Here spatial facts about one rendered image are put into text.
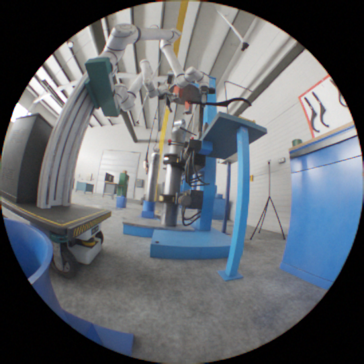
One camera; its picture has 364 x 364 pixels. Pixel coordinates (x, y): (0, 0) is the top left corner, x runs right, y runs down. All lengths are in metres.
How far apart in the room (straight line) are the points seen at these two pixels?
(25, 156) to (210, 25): 6.76
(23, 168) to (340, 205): 1.74
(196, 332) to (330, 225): 0.85
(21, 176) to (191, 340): 1.06
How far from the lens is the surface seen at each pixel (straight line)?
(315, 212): 0.98
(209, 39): 6.98
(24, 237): 0.39
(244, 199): 0.81
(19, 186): 0.92
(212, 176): 1.71
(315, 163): 1.01
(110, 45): 1.07
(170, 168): 1.62
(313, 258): 1.01
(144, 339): 0.55
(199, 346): 0.55
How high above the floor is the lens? 0.49
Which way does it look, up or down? 8 degrees up
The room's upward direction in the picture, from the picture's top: 6 degrees clockwise
